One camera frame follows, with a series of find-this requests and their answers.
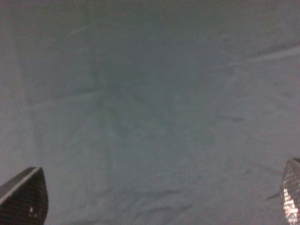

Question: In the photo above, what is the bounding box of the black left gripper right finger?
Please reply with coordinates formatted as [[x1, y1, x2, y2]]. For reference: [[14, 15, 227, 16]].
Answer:
[[280, 158, 300, 225]]

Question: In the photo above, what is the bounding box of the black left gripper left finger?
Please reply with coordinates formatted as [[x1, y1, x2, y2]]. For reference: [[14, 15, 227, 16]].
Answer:
[[0, 166, 48, 225]]

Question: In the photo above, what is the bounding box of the black tablecloth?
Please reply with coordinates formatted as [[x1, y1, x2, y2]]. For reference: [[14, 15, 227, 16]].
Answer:
[[0, 0, 300, 225]]

